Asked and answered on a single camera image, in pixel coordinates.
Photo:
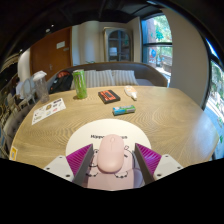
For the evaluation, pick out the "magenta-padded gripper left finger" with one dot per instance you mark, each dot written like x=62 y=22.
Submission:
x=80 y=159

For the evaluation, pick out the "small yellow card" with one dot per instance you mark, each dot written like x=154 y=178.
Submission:
x=13 y=153

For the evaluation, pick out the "white tube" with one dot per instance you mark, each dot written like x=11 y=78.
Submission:
x=130 y=92

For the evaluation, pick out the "grey curved sofa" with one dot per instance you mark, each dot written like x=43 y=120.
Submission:
x=150 y=75

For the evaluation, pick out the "black bag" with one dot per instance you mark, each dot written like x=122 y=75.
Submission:
x=61 y=83

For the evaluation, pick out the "grey tufted chair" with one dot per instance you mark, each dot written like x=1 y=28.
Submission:
x=15 y=123

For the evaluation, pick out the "group of white chairs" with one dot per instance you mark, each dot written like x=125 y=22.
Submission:
x=26 y=91

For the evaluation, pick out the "black and red box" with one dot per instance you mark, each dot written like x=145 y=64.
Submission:
x=109 y=96

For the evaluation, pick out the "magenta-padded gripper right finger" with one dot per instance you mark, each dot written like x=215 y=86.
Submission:
x=147 y=158

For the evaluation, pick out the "glass-door cabinet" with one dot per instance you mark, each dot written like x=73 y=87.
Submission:
x=117 y=45

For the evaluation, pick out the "pink computer mouse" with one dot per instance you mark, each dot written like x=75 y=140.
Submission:
x=111 y=154

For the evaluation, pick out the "small teal pack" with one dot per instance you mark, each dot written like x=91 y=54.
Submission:
x=124 y=110

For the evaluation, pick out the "round white mouse pad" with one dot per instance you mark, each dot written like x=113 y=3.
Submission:
x=100 y=128

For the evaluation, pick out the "white sticker sheet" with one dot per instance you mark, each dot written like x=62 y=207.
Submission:
x=48 y=111

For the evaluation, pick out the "clear shaker bottle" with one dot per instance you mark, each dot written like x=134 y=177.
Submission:
x=41 y=88

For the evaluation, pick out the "wooden door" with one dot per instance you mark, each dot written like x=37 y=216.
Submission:
x=50 y=53

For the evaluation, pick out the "striped cushion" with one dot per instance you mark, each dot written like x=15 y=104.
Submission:
x=100 y=79
x=72 y=85
x=125 y=77

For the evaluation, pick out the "green drink can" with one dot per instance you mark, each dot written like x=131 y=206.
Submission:
x=80 y=85

